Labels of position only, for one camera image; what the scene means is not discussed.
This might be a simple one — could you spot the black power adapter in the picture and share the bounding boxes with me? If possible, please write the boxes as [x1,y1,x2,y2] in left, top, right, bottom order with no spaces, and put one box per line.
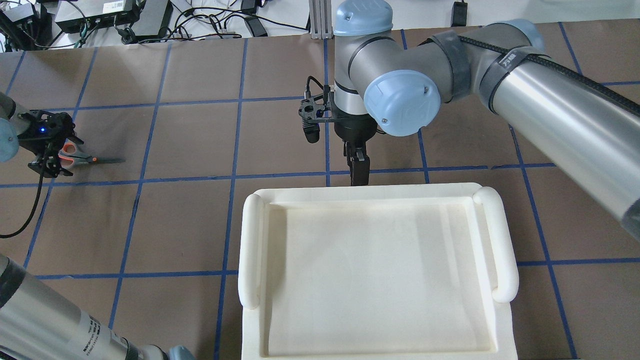
[450,0,468,27]

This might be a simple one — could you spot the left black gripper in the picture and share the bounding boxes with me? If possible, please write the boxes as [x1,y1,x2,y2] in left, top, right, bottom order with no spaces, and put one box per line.
[17,111,84,178]

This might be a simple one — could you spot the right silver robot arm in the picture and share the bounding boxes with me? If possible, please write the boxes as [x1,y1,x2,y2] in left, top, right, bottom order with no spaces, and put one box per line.
[333,0,640,239]

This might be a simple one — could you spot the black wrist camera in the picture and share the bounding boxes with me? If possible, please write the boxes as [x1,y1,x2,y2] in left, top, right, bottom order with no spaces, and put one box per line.
[298,95,336,144]

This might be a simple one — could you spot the cream plastic tray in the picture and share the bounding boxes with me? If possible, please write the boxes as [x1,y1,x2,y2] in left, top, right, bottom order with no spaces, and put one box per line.
[237,183,519,360]

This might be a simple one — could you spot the orange handled scissors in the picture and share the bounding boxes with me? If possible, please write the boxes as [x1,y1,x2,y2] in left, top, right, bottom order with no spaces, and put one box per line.
[58,141,126,167]

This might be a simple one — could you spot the aluminium frame post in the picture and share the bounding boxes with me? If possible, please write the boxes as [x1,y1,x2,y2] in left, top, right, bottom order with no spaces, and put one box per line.
[308,0,334,40]

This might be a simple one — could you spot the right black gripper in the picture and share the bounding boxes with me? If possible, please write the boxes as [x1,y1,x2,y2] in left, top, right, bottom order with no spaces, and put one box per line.
[334,114,378,186]

